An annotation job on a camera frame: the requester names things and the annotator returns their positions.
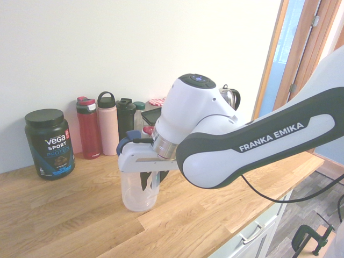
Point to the red white wrist attachment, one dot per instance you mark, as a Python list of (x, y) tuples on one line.
[(147, 130)]

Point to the red water bottle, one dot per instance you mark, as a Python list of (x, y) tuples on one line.
[(88, 129)]

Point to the black shaker bottle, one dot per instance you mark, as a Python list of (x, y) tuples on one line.
[(125, 118)]

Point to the stainless steel kettle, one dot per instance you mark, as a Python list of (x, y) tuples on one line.
[(231, 96)]

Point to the wooden door frame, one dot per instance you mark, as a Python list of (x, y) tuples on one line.
[(303, 40)]

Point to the black Vega protein tub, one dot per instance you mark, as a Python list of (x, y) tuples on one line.
[(51, 145)]

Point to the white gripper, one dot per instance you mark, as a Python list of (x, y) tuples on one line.
[(139, 160)]

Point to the jar with red checkered lid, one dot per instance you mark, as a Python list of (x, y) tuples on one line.
[(157, 101)]

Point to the square container with black lid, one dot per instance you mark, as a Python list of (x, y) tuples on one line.
[(151, 114)]

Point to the metal door hinge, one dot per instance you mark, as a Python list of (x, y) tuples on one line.
[(315, 20), (292, 88)]

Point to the pink bottle with black cap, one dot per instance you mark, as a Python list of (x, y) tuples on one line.
[(107, 129)]

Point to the white kitchen cabinet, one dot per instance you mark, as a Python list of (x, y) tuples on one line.
[(258, 242)]

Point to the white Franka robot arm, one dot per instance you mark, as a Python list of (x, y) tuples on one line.
[(268, 145)]

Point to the clear pitcher with blue lid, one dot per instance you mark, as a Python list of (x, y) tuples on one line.
[(134, 196)]

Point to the green metal clamp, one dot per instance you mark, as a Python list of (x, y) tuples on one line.
[(303, 236)]

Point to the clear bottle with green cap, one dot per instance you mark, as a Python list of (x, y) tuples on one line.
[(139, 113)]

